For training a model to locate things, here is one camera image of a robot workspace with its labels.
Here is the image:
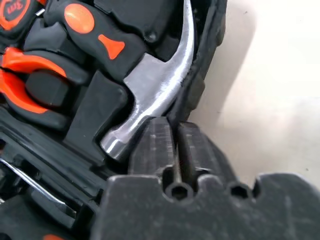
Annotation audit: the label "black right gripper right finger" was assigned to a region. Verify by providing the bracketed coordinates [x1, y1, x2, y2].
[177, 121, 238, 187]

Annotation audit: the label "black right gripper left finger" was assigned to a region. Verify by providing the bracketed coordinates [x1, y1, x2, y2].
[126, 116, 178, 178]

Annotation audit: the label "long orange black screwdriver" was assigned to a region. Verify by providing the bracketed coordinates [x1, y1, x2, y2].
[0, 158, 78, 222]

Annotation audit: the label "black tool case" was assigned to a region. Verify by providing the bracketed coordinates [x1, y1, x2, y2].
[0, 0, 227, 240]

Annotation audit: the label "orange black tape measure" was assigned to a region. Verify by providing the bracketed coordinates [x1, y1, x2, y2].
[0, 0, 49, 39]

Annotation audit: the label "claw hammer black orange handle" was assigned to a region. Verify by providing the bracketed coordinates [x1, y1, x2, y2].
[43, 0, 199, 161]

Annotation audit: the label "orange handled pliers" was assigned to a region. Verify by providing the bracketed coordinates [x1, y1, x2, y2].
[0, 46, 91, 131]

